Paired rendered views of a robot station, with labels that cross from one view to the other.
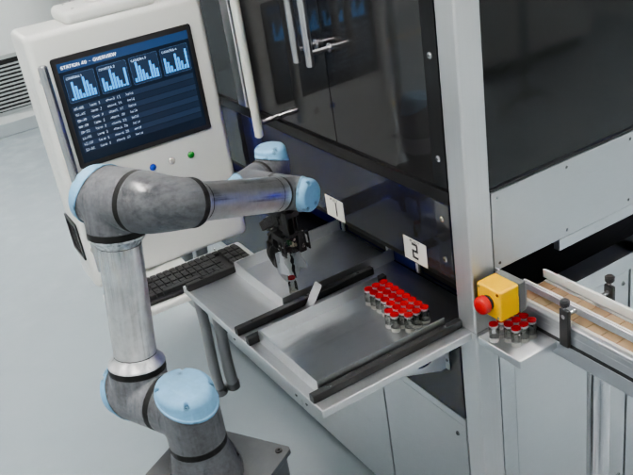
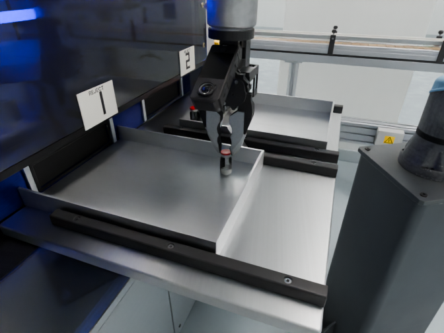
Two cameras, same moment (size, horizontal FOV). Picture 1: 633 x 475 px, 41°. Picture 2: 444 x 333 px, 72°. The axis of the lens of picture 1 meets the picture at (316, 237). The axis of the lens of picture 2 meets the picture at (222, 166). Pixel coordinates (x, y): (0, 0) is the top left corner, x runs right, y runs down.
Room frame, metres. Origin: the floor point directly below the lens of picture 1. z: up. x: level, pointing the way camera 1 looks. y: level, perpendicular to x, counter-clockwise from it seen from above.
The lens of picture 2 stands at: (2.19, 0.44, 1.20)
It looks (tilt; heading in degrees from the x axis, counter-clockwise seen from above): 32 degrees down; 229
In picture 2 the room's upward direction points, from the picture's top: straight up
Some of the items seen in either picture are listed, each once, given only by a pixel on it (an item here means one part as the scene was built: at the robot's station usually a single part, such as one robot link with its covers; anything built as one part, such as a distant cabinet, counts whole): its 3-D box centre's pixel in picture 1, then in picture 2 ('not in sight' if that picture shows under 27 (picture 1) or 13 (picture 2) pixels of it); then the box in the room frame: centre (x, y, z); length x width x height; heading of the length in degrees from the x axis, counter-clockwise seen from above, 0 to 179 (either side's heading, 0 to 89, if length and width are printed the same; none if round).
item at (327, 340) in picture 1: (349, 330); (261, 115); (1.62, -0.04, 0.90); 0.34 x 0.26 x 0.04; 118
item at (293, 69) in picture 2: not in sight; (287, 125); (0.80, -0.54, 0.46); 0.09 x 0.09 x 0.77; 28
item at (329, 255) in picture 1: (313, 261); (154, 175); (1.97, 0.02, 0.90); 0.34 x 0.26 x 0.04; 118
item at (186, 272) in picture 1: (186, 275); not in sight; (2.16, 0.39, 0.82); 0.40 x 0.14 x 0.02; 117
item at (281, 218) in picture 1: (285, 228); (232, 67); (1.83, 0.07, 1.07); 0.09 x 0.08 x 0.12; 28
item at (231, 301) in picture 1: (327, 303); (222, 152); (1.79, 0.00, 0.87); 0.70 x 0.48 x 0.02; 28
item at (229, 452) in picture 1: (202, 455); (437, 148); (1.34, 0.30, 0.84); 0.15 x 0.15 x 0.10
